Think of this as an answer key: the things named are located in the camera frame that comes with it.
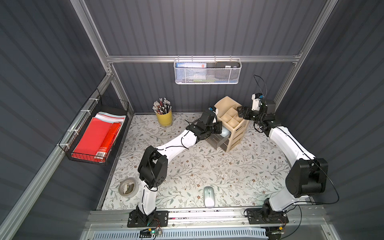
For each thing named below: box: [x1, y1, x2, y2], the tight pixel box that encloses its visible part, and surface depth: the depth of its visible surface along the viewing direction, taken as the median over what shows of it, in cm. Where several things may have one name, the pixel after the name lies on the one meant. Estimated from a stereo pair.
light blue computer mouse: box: [219, 125, 232, 138], surface depth 86 cm
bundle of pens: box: [152, 97, 172, 115], surface depth 102 cm
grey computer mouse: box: [204, 186, 215, 209], surface depth 82 cm
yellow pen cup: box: [155, 110, 173, 128], surface depth 110 cm
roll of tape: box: [118, 177, 139, 198], surface depth 82 cm
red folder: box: [71, 117, 122, 163], surface depth 71 cm
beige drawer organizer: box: [214, 96, 249, 153], surface depth 87 cm
